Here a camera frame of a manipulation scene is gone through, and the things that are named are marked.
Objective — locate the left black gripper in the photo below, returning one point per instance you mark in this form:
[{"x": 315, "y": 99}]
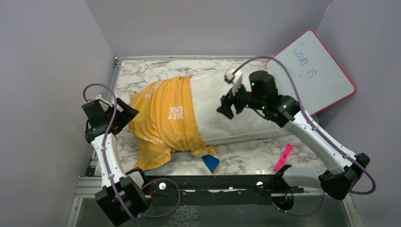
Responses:
[{"x": 126, "y": 114}]

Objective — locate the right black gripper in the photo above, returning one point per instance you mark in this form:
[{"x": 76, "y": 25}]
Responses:
[{"x": 228, "y": 100}]

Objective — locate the yellow Mickey Mouse pillowcase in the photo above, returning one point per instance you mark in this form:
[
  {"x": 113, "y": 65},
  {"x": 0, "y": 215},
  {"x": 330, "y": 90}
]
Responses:
[{"x": 166, "y": 124}]

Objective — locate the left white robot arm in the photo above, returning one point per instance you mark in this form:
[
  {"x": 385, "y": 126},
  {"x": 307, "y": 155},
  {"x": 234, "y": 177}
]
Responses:
[{"x": 121, "y": 197}]

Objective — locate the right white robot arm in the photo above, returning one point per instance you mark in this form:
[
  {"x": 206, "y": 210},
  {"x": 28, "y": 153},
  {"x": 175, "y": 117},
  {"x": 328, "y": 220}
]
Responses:
[{"x": 343, "y": 168}]

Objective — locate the pink framed whiteboard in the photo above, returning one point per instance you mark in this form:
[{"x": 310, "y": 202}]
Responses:
[{"x": 316, "y": 77}]

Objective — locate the pink marker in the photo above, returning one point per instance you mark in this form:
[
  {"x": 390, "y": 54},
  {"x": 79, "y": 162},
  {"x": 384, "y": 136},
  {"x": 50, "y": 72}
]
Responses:
[{"x": 283, "y": 158}]

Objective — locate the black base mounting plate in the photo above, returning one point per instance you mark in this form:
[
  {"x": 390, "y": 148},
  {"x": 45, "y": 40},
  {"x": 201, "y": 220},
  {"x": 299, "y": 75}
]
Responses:
[{"x": 205, "y": 190}]

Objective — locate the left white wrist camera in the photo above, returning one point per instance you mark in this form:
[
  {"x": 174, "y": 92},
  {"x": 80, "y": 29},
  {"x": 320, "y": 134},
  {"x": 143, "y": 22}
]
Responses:
[{"x": 101, "y": 98}]

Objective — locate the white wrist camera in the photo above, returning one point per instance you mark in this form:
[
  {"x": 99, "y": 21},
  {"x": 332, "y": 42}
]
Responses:
[
  {"x": 101, "y": 98},
  {"x": 233, "y": 79}
]

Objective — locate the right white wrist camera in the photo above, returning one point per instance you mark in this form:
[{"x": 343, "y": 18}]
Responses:
[{"x": 233, "y": 79}]

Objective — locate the aluminium table frame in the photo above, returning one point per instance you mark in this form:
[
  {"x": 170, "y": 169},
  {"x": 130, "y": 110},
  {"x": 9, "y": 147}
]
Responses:
[{"x": 204, "y": 104}]

